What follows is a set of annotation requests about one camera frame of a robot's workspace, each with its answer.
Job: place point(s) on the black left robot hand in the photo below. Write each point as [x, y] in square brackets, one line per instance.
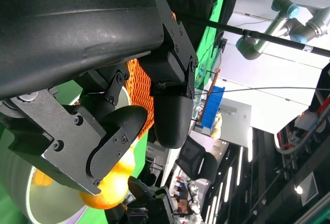
[77, 28]

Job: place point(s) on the long black boom pole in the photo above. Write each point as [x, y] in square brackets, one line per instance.
[270, 37]

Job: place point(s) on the black office chair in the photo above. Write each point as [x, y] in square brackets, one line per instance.
[190, 154]

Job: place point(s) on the green backdrop cloth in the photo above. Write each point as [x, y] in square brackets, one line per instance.
[219, 2]

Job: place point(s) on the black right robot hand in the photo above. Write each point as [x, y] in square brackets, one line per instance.
[147, 208]

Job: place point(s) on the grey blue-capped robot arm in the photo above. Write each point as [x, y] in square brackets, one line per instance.
[248, 49]

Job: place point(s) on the orange wicker basket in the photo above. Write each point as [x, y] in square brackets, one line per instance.
[143, 87]

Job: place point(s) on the green tablecloth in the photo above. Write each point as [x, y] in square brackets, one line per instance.
[7, 203]

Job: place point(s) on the blue plastic bin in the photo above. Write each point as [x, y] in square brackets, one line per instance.
[212, 108]

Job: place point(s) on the grey round bowl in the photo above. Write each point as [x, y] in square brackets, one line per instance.
[51, 203]

